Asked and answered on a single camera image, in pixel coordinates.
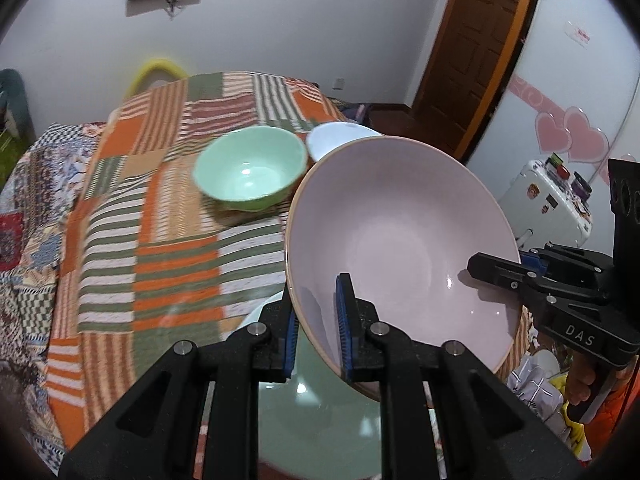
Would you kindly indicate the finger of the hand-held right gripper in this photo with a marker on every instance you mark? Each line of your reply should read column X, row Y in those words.
column 495, row 270
column 570, row 262

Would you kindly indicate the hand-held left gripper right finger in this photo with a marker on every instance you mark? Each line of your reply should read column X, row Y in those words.
column 345, row 330

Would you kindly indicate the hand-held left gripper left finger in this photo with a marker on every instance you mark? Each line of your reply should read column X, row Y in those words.
column 289, row 355

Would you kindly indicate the green plate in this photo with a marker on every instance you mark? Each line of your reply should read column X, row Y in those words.
column 310, row 420

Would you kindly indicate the pink bowl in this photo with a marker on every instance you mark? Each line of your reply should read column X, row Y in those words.
column 400, row 220

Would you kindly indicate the green bowl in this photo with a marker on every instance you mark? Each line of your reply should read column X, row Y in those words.
column 250, row 170

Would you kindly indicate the white bowl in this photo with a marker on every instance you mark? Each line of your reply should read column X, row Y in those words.
column 335, row 137

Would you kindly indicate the person's right hand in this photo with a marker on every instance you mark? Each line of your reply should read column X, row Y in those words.
column 580, row 380

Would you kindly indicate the white suitcase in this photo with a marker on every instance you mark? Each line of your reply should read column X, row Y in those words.
column 545, row 205

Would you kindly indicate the white checked cloth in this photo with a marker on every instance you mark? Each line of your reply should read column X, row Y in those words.
column 535, row 385

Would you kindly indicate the orange printed cloth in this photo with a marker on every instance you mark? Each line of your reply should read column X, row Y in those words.
column 620, row 410

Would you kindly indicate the grey purple backpack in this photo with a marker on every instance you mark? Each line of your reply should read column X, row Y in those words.
column 357, row 112

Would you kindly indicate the brown wooden door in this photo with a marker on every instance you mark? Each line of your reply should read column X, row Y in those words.
column 480, row 35

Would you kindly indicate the patterned patchwork quilt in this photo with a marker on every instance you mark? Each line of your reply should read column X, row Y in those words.
column 30, row 260

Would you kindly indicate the yellow foam tube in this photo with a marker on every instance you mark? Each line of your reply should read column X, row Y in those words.
column 150, row 65

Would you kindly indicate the green storage box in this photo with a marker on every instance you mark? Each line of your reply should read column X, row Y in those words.
column 10, row 170

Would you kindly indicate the white wall socket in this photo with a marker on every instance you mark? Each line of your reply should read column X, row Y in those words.
column 339, row 82

